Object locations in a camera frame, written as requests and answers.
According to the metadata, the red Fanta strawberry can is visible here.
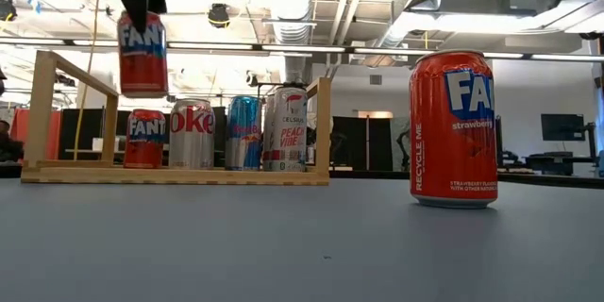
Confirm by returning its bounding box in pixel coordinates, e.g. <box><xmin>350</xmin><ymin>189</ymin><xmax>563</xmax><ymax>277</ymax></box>
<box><xmin>123</xmin><ymin>108</ymin><xmax>168</xmax><ymax>170</ymax></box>
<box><xmin>409</xmin><ymin>48</ymin><xmax>499</xmax><ymax>210</ymax></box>
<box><xmin>116</xmin><ymin>8</ymin><xmax>170</xmax><ymax>99</ymax></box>

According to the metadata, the silver Diet Coke can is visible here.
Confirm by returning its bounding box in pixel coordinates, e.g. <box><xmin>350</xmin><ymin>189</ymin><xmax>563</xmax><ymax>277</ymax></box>
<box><xmin>168</xmin><ymin>98</ymin><xmax>217</xmax><ymax>171</ymax></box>

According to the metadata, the blue silver Red Bull can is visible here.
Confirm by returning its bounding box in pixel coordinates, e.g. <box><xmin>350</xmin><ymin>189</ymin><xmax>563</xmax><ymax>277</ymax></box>
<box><xmin>225</xmin><ymin>95</ymin><xmax>264</xmax><ymax>172</ymax></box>

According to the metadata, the black-lidded white Celsius can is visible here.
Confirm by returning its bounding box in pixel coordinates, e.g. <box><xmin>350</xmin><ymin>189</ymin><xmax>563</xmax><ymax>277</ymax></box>
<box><xmin>269</xmin><ymin>85</ymin><xmax>310</xmax><ymax>173</ymax></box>
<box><xmin>261</xmin><ymin>93</ymin><xmax>276</xmax><ymax>172</ymax></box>

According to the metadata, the wooden slatted shelf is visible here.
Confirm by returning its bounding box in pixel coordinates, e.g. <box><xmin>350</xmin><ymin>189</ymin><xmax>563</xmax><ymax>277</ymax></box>
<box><xmin>21</xmin><ymin>50</ymin><xmax>332</xmax><ymax>187</ymax></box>

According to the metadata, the ceiling light strip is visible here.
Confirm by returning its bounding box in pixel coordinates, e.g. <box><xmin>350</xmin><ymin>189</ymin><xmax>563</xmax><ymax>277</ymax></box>
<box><xmin>167</xmin><ymin>42</ymin><xmax>256</xmax><ymax>51</ymax></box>
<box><xmin>261</xmin><ymin>44</ymin><xmax>348</xmax><ymax>54</ymax></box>
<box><xmin>353</xmin><ymin>46</ymin><xmax>438</xmax><ymax>56</ymax></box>
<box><xmin>483</xmin><ymin>51</ymin><xmax>604</xmax><ymax>62</ymax></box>

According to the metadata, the orange partition panel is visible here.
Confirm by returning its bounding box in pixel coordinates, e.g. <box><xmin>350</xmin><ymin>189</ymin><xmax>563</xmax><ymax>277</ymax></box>
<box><xmin>9</xmin><ymin>108</ymin><xmax>63</xmax><ymax>161</ymax></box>

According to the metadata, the person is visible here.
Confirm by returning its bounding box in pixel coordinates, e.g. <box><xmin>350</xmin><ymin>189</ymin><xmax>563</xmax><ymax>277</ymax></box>
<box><xmin>0</xmin><ymin>119</ymin><xmax>25</xmax><ymax>164</ymax></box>

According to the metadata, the black partition panel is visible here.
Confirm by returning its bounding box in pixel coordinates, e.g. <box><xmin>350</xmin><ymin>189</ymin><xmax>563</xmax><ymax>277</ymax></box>
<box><xmin>368</xmin><ymin>117</ymin><xmax>394</xmax><ymax>172</ymax></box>
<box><xmin>332</xmin><ymin>116</ymin><xmax>368</xmax><ymax>172</ymax></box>

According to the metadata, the black computer monitor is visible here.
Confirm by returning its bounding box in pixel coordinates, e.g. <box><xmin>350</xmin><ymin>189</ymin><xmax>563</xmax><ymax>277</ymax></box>
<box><xmin>540</xmin><ymin>112</ymin><xmax>586</xmax><ymax>143</ymax></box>

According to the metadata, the dark desk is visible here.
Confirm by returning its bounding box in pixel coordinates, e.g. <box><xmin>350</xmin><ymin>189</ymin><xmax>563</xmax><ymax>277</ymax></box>
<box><xmin>497</xmin><ymin>150</ymin><xmax>596</xmax><ymax>176</ymax></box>

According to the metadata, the black monitor stand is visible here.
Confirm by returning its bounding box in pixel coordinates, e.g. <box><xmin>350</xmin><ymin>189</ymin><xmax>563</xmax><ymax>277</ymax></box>
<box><xmin>583</xmin><ymin>121</ymin><xmax>598</xmax><ymax>161</ymax></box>

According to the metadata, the yellow hanging cable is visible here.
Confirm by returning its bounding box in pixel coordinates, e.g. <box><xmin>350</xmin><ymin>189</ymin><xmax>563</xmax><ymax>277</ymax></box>
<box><xmin>73</xmin><ymin>0</ymin><xmax>104</xmax><ymax>161</ymax></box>

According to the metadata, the silver ribbed ceiling duct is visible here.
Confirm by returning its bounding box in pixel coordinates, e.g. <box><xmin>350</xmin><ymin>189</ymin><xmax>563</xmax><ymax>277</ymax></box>
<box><xmin>261</xmin><ymin>0</ymin><xmax>316</xmax><ymax>85</ymax></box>

